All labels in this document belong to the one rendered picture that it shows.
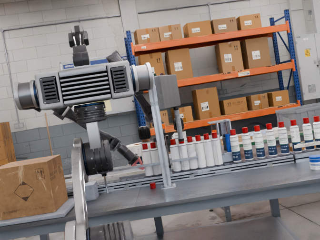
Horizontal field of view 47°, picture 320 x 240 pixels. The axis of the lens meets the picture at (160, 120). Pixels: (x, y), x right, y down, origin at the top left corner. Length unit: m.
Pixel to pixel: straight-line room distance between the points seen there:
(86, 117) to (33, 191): 0.64
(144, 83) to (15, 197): 0.94
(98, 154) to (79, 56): 0.42
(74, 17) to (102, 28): 0.51
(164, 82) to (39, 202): 0.93
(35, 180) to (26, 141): 4.77
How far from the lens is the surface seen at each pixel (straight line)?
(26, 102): 1.62
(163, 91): 2.09
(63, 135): 6.68
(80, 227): 1.20
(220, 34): 6.21
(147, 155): 2.27
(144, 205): 1.88
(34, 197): 2.05
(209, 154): 2.28
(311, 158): 2.14
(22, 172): 2.04
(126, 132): 6.66
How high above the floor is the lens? 1.33
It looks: 3 degrees down
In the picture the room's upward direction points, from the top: 9 degrees counter-clockwise
